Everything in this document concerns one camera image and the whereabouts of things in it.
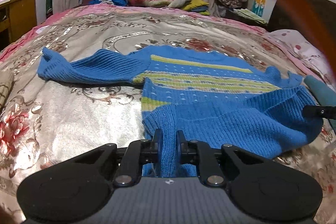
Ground wooden side desk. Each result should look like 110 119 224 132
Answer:
1 0 37 50

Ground teal folded blanket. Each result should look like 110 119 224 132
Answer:
304 76 336 131

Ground yellow folded cloth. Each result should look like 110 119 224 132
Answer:
181 0 210 15

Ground blue clothes on sofa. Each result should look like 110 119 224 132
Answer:
89 0 128 7

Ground blue knit sweater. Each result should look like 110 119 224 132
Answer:
38 46 323 177

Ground floral satin bedspread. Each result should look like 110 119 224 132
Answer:
1 5 335 223

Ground green bottle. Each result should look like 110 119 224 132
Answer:
46 0 53 18

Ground floral white pillow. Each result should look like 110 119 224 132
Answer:
265 29 335 90

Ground checked beige pillow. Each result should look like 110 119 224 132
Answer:
0 71 14 108

